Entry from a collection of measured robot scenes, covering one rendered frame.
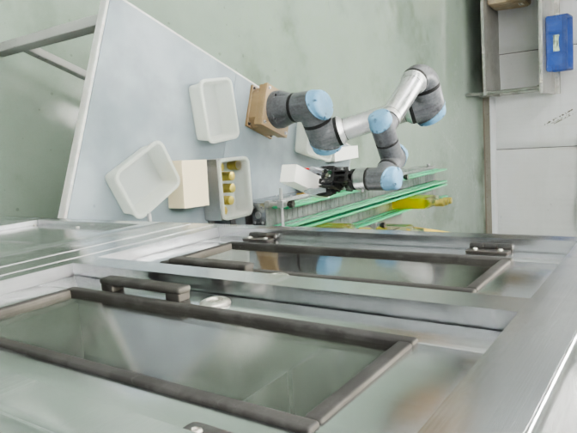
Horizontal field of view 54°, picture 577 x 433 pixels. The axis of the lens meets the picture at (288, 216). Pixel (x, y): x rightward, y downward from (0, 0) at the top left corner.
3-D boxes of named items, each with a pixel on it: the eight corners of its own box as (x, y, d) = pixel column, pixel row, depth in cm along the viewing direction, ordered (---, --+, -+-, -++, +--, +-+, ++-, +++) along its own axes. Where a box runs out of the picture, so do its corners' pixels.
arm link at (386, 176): (406, 179, 186) (397, 195, 181) (376, 180, 192) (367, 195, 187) (400, 160, 182) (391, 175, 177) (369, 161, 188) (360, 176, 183)
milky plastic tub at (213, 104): (191, 145, 204) (209, 144, 199) (181, 82, 200) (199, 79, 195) (223, 138, 218) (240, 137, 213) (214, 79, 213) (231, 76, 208)
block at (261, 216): (252, 227, 221) (265, 228, 217) (249, 203, 220) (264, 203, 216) (257, 225, 224) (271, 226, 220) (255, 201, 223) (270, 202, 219)
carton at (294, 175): (282, 164, 196) (296, 164, 193) (318, 182, 216) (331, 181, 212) (279, 181, 195) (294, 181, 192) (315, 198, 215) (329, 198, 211)
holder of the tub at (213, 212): (206, 234, 210) (222, 235, 205) (199, 160, 206) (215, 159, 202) (236, 227, 224) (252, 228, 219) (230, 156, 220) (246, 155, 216)
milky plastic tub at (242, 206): (205, 221, 209) (223, 221, 204) (200, 159, 206) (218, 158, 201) (236, 214, 223) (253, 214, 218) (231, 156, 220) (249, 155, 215)
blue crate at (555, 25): (544, 16, 630) (566, 12, 617) (551, 19, 662) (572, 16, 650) (545, 71, 639) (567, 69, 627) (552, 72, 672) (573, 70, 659)
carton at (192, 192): (168, 208, 194) (184, 208, 190) (166, 161, 193) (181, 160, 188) (193, 204, 204) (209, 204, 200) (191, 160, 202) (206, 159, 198)
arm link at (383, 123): (436, 48, 206) (390, 118, 176) (443, 75, 212) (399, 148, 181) (406, 53, 213) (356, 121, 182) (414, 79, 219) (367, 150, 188)
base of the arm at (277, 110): (266, 87, 224) (287, 83, 218) (288, 94, 236) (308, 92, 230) (265, 125, 224) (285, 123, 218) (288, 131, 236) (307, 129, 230)
